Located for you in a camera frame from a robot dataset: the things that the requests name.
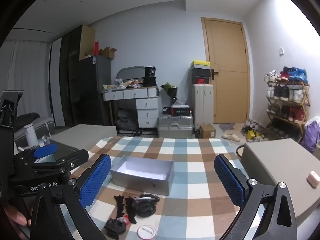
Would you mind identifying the black wrapped bouquet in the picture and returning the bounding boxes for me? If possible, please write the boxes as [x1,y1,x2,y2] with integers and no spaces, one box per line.
[160,82,179,100]

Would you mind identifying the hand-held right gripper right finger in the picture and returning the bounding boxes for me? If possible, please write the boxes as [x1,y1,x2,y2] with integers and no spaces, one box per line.
[214,154,298,240]

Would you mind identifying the white thermos bottle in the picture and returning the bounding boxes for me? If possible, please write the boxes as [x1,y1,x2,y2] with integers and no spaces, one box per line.
[23,123,39,148]

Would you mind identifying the silver cardboard box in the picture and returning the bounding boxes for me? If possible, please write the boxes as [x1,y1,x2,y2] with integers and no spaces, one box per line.
[110,155,175,196]

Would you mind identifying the silver hard suitcase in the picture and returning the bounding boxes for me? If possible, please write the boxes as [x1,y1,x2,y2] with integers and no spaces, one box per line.
[157,114,194,139]

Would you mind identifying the person's left hand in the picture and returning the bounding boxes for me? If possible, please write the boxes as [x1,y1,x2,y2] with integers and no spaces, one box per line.
[3,202,32,233]

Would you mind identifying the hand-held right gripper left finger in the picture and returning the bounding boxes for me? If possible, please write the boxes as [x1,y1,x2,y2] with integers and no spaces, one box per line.
[30,153,112,240]

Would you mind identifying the row of assorted sneakers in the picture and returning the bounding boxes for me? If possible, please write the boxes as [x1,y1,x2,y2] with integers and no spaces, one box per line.
[264,66,308,125]

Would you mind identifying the tan wooden door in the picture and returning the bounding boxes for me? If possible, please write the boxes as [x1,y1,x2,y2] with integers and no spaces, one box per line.
[201,17,251,124]

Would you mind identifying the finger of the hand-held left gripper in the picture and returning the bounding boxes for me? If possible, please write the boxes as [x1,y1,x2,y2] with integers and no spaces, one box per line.
[24,143,58,166]
[32,149,90,171]

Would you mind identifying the dark bag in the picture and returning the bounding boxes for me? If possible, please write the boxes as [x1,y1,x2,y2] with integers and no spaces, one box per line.
[117,107,139,131]

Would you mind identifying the red and black shoe box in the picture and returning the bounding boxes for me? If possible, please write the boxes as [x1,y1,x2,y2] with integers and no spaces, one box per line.
[193,76,211,85]

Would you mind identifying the white upright suitcase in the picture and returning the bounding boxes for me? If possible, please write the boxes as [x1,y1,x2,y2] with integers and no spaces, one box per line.
[192,84,214,131]

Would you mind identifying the white curtain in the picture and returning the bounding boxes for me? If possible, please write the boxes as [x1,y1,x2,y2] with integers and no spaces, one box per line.
[0,38,53,120]

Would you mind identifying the yellow lid shoe box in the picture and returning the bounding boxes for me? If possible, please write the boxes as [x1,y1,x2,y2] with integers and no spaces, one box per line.
[190,60,211,69]

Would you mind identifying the open cardboard boxes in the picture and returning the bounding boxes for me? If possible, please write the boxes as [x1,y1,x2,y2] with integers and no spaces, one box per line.
[98,47,118,59]

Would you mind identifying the black clothing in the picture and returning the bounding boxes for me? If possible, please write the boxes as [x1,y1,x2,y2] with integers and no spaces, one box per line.
[14,112,41,128]

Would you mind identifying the beige slippers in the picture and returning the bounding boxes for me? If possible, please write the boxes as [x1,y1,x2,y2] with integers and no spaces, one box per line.
[221,129,241,142]

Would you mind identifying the white round pin badge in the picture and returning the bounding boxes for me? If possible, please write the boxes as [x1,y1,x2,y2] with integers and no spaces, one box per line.
[137,225,157,239]

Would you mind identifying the purple bag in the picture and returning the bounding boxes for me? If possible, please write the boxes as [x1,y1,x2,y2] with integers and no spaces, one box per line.
[300,116,320,153]

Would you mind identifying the brown cardboard box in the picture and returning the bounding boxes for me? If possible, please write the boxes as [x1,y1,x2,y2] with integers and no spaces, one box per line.
[199,124,216,139]

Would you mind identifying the wooden shoe rack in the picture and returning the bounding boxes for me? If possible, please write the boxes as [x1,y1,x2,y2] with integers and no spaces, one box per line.
[265,79,311,141]

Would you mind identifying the black and red flat box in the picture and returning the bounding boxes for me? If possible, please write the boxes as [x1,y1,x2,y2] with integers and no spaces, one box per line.
[162,106,192,117]

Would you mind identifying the black hat box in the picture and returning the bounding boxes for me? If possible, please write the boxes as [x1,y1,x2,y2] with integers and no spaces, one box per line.
[143,66,158,87]

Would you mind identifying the grey curved chair back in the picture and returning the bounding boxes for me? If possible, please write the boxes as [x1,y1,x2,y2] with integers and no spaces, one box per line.
[116,65,146,81]

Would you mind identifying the white earbuds case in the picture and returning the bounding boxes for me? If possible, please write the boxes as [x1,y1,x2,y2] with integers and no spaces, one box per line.
[307,170,320,189]

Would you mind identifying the pile of shoes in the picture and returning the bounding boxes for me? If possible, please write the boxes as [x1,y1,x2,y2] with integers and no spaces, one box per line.
[240,119,265,142]

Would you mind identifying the grey ottoman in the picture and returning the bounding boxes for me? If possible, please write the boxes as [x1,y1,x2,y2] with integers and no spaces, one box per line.
[50,123,118,153]
[241,138,320,220]

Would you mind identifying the black beaded bracelet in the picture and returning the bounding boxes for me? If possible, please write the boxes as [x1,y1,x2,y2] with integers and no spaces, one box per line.
[135,201,157,217]

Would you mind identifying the dark wardrobe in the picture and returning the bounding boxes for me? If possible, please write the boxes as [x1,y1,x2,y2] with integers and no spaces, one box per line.
[59,25,96,127]

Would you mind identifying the white desk with drawers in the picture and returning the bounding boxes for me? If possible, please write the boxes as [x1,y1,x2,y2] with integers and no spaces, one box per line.
[102,86,163,128]

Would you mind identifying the dark refrigerator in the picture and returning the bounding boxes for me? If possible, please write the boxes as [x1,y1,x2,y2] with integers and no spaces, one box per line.
[78,55,112,126]

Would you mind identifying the checkered tablecloth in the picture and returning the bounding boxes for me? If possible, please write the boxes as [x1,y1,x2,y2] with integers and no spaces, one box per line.
[61,136,265,240]

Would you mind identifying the desk clutter of papers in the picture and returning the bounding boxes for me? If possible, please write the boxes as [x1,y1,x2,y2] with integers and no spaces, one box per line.
[102,78,148,90]

